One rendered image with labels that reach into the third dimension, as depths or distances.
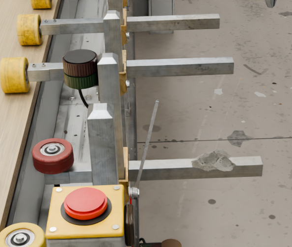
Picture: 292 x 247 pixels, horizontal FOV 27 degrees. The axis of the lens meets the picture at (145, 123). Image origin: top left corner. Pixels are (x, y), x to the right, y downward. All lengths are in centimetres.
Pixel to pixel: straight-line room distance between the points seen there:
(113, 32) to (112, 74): 25
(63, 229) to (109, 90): 54
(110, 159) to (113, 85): 25
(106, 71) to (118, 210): 51
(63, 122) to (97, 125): 102
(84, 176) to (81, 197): 66
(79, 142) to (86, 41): 67
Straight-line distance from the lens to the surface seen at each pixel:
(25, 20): 162
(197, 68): 139
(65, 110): 189
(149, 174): 123
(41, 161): 120
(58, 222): 57
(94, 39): 233
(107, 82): 107
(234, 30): 390
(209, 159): 123
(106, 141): 83
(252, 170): 125
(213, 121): 297
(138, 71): 139
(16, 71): 139
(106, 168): 86
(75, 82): 106
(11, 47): 166
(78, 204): 57
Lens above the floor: 160
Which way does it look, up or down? 33 degrees down
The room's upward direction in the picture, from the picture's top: 2 degrees counter-clockwise
